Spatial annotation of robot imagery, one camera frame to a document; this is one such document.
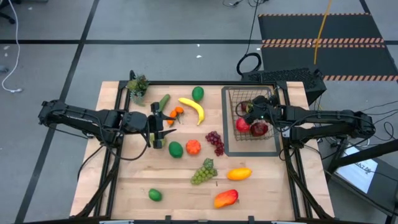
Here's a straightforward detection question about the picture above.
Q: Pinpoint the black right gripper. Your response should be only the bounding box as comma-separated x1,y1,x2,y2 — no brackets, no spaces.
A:
244,95,280,126

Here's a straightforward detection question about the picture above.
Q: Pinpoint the black hanging cable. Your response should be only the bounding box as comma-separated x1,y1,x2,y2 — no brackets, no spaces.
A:
236,0,262,77

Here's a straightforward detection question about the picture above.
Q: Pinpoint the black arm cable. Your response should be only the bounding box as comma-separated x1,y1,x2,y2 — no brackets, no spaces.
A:
101,123,150,162
235,101,249,121

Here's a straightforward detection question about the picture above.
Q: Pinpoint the red bell pepper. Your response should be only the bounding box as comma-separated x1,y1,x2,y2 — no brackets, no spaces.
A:
213,189,239,209

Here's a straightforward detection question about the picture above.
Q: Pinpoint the green grape bunch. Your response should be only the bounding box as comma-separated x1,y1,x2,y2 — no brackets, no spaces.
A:
190,157,218,186

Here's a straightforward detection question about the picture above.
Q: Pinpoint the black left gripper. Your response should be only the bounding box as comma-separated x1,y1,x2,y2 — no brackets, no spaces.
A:
146,102,177,149

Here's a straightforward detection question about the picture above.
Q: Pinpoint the green lime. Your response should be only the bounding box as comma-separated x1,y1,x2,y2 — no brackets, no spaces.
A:
191,86,205,102
168,141,184,159

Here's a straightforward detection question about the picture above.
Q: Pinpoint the green pear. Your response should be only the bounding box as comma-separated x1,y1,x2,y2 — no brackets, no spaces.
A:
149,133,167,149
147,188,163,202

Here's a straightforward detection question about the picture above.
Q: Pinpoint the black table frame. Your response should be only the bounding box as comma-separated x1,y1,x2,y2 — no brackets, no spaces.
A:
74,80,335,224

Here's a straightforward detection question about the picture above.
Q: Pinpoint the red apple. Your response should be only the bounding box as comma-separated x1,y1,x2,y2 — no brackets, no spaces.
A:
235,117,251,134

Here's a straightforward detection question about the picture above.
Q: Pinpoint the orange pumpkin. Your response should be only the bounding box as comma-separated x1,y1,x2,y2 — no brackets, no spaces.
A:
185,139,202,156

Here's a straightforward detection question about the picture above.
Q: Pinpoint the black chair base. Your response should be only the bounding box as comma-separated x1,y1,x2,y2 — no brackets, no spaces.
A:
0,0,17,25

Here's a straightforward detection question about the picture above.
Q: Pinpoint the white paper sheet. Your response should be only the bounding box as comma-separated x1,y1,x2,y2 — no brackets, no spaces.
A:
335,145,379,194

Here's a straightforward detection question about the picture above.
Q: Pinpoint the yellow hanging cable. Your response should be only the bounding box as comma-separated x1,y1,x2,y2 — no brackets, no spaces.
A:
313,0,333,65

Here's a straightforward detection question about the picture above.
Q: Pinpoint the wire mesh basket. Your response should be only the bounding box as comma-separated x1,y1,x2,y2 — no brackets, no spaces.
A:
228,87,276,142

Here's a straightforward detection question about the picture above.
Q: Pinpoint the yellow banana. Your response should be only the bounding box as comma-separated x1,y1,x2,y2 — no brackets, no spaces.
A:
178,97,206,126

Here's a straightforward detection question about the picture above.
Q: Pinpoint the purple grape bunch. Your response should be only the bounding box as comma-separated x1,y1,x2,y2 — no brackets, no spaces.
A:
205,130,225,157

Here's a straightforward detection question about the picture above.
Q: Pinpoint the dark maroon fruit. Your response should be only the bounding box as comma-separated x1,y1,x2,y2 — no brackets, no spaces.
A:
240,99,254,113

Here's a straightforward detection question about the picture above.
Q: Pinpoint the potted succulent plant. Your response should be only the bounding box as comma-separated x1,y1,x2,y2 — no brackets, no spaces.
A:
126,73,150,106

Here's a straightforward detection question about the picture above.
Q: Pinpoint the black perforated computer case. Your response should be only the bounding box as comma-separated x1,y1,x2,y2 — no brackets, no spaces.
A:
241,67,327,105

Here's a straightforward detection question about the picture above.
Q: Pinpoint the white floor cable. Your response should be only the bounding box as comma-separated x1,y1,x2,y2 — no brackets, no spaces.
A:
1,0,23,93

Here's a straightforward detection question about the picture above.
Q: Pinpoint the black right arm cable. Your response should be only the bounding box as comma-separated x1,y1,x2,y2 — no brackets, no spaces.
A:
235,101,249,121

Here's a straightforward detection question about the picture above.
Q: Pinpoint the yellow orange mango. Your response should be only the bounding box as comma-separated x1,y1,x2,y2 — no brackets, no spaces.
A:
226,167,253,182

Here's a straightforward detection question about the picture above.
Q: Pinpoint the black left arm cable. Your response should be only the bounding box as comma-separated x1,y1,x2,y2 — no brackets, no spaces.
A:
101,123,150,162

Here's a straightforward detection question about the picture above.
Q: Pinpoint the black hazard-striped floor mat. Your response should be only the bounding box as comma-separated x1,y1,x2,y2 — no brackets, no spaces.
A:
257,12,398,82

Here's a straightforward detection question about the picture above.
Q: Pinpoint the black side stand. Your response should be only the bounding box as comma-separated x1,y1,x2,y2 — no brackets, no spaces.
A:
325,138,398,224

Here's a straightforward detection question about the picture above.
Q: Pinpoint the wire basket on tray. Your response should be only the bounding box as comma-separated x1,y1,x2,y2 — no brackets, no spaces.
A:
221,86,282,157

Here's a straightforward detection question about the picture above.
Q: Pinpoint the dark red pomegranate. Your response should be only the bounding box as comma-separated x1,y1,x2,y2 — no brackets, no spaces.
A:
250,121,269,138

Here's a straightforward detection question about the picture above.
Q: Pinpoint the green cucumber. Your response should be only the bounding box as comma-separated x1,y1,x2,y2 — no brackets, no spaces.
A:
158,93,171,112

